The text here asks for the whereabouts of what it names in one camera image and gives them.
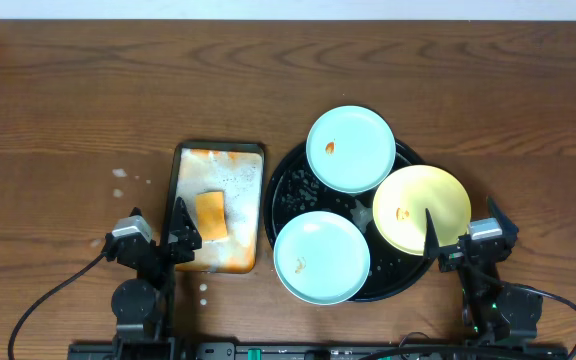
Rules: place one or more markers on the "black rectangular soapy tray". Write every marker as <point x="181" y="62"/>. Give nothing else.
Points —
<point x="237" y="171"/>

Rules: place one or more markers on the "orange sponge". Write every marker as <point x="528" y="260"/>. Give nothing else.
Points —
<point x="211" y="215"/>

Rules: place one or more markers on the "yellow plate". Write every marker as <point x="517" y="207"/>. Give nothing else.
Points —
<point x="404" y="199"/>

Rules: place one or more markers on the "light blue plate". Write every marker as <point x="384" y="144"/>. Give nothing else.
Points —
<point x="321" y="258"/>
<point x="351" y="149"/>

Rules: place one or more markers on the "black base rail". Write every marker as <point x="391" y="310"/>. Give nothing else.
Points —
<point x="231" y="351"/>

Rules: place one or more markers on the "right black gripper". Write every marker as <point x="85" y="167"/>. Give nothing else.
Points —
<point x="453" y="255"/>

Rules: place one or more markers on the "black round tray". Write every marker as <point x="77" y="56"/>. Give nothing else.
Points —
<point x="293" y="189"/>

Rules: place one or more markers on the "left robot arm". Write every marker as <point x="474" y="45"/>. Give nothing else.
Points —
<point x="144" y="306"/>

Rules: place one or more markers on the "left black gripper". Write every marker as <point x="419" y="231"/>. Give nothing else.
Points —
<point x="157" y="251"/>

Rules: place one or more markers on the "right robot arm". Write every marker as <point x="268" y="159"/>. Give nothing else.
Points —
<point x="502" y="314"/>

